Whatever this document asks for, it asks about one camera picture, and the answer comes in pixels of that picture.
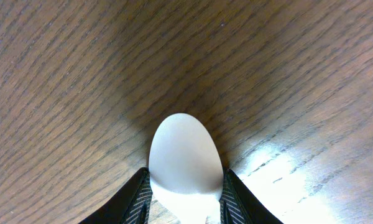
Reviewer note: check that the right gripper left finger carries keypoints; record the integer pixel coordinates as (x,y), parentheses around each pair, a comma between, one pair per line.
(129,205)

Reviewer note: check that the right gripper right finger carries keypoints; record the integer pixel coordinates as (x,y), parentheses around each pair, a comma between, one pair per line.
(238,205)

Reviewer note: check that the white plastic spoon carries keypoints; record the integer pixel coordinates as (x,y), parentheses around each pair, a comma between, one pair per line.
(186,173)

